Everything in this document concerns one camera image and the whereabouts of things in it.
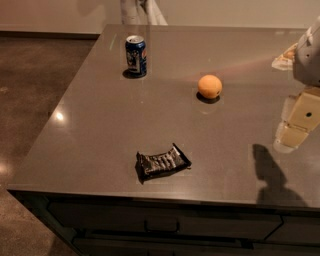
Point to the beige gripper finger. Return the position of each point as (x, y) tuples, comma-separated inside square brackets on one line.
[(288, 137)]

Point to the blue pepsi can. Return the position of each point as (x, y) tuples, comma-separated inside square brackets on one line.
[(136, 55)]

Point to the dark cabinet drawer front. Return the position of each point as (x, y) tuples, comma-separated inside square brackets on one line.
[(192, 222)]

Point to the orange fruit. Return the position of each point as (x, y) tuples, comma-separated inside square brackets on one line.
[(209, 86)]

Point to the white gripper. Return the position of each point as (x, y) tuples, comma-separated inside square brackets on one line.
[(307, 63)]

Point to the black rxbar chocolate wrapper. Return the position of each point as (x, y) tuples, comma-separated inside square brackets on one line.
[(161, 165)]

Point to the dark drawer handle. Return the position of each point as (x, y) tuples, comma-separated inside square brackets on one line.
[(162, 225)]

